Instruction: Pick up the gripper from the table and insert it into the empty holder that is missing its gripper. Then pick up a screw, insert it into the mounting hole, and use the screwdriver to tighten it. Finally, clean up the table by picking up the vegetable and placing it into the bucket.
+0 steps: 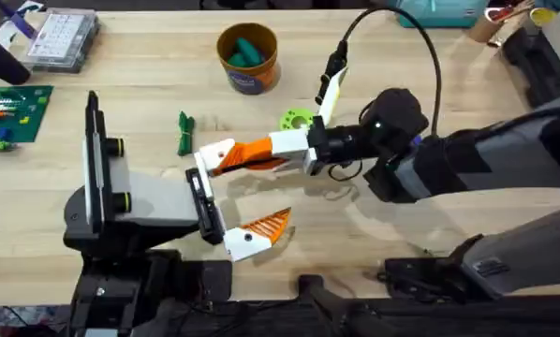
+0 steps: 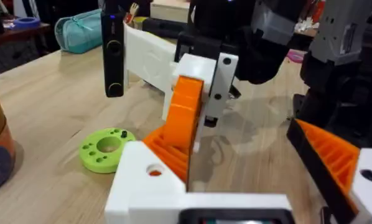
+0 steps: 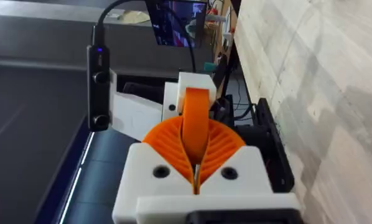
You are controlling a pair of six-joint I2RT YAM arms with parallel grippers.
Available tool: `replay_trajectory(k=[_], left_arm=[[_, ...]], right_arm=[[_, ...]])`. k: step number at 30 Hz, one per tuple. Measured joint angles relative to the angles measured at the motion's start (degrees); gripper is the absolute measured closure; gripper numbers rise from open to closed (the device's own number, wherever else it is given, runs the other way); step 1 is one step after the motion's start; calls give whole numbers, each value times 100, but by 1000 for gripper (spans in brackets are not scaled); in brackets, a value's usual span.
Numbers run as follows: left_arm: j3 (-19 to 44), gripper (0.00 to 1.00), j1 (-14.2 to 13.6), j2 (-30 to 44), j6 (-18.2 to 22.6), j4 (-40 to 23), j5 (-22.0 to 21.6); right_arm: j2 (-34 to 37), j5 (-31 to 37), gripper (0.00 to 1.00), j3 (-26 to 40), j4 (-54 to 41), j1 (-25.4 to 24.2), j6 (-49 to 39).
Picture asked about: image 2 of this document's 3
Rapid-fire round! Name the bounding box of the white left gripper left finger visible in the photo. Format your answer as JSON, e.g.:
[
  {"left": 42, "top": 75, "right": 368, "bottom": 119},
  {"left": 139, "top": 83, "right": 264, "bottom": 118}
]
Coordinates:
[{"left": 104, "top": 141, "right": 187, "bottom": 224}]

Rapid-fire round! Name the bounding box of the white orange left gripper right finger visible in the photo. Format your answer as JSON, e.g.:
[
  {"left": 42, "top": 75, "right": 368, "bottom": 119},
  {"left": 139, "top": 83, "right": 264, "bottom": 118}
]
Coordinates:
[{"left": 286, "top": 118, "right": 372, "bottom": 224}]

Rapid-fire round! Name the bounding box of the finger of the white orange right gripper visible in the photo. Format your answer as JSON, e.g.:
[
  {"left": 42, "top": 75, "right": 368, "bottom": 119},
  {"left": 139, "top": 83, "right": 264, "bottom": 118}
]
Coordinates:
[
  {"left": 192, "top": 52, "right": 239, "bottom": 154},
  {"left": 162, "top": 53, "right": 218, "bottom": 151}
]

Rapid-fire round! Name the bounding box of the orange ribbed wedge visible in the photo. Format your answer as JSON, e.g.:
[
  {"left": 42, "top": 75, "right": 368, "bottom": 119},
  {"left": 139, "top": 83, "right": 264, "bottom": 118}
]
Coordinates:
[{"left": 141, "top": 124, "right": 190, "bottom": 185}]

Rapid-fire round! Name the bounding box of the long black box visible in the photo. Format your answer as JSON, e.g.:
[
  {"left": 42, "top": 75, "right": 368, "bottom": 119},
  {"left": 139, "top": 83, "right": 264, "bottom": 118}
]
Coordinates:
[{"left": 141, "top": 17, "right": 190, "bottom": 40}]

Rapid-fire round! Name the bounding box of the green disc with holes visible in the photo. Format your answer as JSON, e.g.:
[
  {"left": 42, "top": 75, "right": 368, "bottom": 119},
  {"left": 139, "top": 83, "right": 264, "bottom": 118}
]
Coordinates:
[{"left": 78, "top": 127, "right": 137, "bottom": 174}]

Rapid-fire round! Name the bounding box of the pale cardboard box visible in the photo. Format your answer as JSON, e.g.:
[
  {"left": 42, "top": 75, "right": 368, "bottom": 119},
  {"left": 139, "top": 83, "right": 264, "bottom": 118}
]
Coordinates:
[{"left": 149, "top": 0, "right": 193, "bottom": 23}]

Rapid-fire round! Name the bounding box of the teal soft zip bag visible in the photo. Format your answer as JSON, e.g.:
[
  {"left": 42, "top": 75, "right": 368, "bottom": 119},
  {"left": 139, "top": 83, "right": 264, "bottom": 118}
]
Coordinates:
[{"left": 54, "top": 8, "right": 103, "bottom": 55}]

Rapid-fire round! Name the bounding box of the pink small object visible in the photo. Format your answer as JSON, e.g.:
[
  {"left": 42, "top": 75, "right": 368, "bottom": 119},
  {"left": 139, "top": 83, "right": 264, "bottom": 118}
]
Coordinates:
[{"left": 286, "top": 49, "right": 305, "bottom": 64}]

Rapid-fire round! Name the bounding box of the blue tape roll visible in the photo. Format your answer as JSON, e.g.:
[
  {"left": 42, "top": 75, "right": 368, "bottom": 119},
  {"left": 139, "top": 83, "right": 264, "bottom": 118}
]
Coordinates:
[{"left": 12, "top": 16, "right": 42, "bottom": 30}]

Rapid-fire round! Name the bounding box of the dark wooden side table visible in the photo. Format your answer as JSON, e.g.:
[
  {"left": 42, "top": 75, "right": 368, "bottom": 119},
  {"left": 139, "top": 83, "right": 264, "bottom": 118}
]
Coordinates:
[{"left": 0, "top": 22, "right": 52, "bottom": 48}]

